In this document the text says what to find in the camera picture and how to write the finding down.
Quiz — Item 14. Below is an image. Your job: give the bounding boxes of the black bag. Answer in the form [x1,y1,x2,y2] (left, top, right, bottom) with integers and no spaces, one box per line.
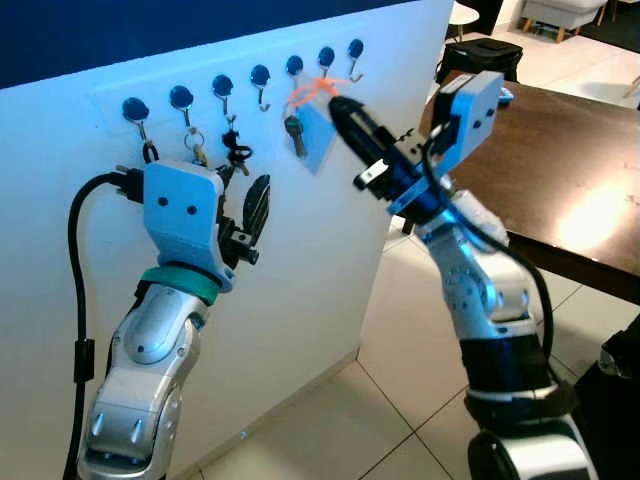
[440,38,524,84]

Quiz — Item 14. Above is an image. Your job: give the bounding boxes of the grey sofa with wooden legs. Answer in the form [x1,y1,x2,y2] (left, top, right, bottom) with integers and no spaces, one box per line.
[520,0,602,44]

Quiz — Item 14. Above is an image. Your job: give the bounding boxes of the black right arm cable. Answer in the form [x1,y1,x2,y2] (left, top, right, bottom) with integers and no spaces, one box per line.
[420,130,557,383]

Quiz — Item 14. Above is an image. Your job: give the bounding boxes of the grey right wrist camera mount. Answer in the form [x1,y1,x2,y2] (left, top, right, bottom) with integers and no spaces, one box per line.
[432,70,505,183]

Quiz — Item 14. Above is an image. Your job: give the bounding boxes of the blue wall hook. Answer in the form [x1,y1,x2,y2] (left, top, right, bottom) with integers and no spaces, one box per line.
[249,64,274,112]
[211,74,238,124]
[121,96,153,147]
[346,38,367,84]
[317,46,339,94]
[284,55,307,92]
[168,85,197,132]

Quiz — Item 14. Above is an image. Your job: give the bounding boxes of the silver keys on ring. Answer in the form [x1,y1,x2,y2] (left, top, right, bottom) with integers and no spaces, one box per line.
[183,128,212,170]

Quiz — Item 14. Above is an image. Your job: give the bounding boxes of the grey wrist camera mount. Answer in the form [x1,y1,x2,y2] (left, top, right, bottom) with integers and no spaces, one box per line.
[143,160,228,292]
[432,70,505,183]

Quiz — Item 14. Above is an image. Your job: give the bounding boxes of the white hook board panel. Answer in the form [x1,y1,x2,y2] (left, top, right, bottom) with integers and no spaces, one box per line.
[0,0,457,480]

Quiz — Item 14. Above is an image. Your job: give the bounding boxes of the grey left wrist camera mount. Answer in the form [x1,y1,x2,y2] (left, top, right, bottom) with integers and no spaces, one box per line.
[143,160,228,292]

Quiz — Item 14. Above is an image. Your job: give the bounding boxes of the white chair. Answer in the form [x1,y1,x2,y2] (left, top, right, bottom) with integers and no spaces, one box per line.
[447,0,482,42]

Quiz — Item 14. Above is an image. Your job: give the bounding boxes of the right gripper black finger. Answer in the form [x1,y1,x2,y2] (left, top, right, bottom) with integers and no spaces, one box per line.
[328,95,401,166]

